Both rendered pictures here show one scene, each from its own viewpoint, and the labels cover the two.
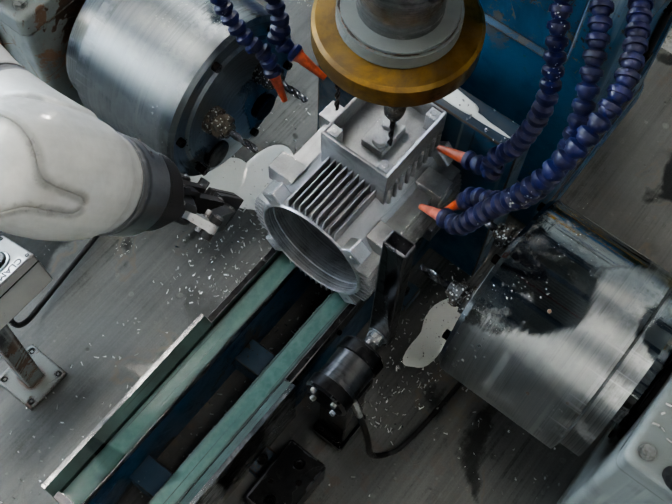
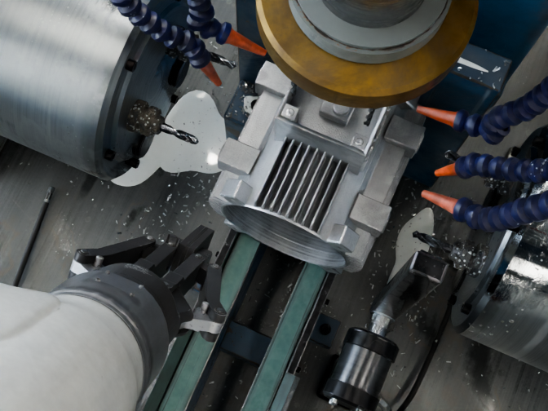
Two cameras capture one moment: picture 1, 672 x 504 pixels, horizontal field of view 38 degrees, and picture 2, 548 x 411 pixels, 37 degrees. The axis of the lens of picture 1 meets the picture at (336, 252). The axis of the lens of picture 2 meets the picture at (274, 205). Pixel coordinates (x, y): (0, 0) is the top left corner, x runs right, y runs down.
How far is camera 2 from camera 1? 0.41 m
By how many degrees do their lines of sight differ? 12
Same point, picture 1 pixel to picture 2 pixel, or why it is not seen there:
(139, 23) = (24, 32)
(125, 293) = not seen: hidden behind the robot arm
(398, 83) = (394, 81)
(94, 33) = not seen: outside the picture
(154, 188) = (153, 347)
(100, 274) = (47, 285)
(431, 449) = (439, 382)
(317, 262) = (285, 234)
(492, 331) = (526, 306)
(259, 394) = (263, 394)
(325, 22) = (280, 18)
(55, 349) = not seen: hidden behind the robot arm
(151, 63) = (52, 78)
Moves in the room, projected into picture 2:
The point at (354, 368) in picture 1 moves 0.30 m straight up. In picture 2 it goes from (373, 367) to (431, 333)
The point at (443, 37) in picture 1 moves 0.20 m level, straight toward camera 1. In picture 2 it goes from (438, 10) to (466, 266)
